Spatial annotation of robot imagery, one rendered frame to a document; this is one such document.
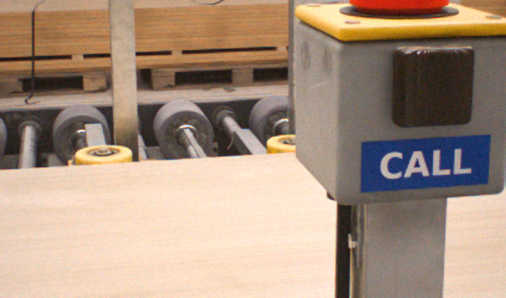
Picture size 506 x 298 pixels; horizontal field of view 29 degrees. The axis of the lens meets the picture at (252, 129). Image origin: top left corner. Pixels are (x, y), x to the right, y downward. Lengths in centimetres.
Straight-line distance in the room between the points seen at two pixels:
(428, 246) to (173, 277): 58
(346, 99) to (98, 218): 80
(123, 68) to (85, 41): 482
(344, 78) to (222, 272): 63
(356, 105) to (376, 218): 6
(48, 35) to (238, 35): 123
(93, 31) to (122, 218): 516
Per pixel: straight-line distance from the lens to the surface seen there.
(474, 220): 114
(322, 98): 38
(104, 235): 108
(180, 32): 634
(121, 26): 146
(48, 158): 202
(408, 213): 40
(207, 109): 204
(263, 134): 192
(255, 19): 642
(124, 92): 148
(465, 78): 36
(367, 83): 36
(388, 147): 37
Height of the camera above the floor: 127
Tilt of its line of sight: 14 degrees down
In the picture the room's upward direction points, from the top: straight up
